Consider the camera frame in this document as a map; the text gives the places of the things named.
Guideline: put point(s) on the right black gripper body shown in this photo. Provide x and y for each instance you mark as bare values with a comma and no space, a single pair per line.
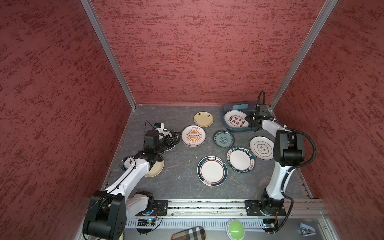
255,116

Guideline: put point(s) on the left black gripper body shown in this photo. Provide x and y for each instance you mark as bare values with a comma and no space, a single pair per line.
157,147

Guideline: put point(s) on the white plate red characters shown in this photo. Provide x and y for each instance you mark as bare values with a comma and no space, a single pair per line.
236,119

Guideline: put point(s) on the green red rim plate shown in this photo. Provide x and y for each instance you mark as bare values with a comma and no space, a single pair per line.
212,171

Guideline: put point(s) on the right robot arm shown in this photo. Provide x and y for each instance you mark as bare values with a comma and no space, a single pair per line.
292,150

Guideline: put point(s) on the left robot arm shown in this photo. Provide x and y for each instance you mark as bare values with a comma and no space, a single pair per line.
110,209

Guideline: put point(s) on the blue plastic bin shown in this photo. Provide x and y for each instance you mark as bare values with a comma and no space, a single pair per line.
246,107

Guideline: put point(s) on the orange sunburst plate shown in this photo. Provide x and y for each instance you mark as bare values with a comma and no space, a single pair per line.
193,136

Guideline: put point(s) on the cream plate near left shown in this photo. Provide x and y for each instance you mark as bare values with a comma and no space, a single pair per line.
156,169

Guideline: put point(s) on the white plate black outline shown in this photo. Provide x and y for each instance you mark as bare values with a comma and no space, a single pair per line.
262,148

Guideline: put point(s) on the teal patterned small plate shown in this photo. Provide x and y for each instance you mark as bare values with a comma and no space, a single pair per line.
224,139

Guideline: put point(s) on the green alarm clock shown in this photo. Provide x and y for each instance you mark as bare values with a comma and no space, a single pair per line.
128,163

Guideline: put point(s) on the small yellow plate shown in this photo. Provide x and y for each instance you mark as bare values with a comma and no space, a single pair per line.
203,119

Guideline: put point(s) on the green rim lettered plate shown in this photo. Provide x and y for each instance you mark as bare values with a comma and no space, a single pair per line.
240,159

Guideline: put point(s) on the plaid fabric item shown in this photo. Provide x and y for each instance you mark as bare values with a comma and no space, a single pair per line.
196,233

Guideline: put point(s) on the green round button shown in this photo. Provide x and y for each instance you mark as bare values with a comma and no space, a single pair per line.
235,230

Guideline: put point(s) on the white blue stapler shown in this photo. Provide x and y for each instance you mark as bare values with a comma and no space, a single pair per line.
307,231

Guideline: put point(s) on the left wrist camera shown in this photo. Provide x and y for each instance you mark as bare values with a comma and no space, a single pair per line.
160,127

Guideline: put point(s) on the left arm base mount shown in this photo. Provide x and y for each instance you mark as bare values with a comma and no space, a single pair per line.
155,208

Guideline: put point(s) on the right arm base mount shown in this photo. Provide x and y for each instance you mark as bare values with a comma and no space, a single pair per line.
253,207

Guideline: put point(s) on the aluminium front rail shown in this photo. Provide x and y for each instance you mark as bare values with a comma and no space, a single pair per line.
213,215

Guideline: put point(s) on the right aluminium corner post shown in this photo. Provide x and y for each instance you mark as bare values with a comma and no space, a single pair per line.
318,24

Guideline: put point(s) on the aluminium corner post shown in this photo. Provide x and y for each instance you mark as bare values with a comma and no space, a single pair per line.
97,26
318,24

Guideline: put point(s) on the left aluminium corner post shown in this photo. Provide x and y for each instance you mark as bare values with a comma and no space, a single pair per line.
97,26

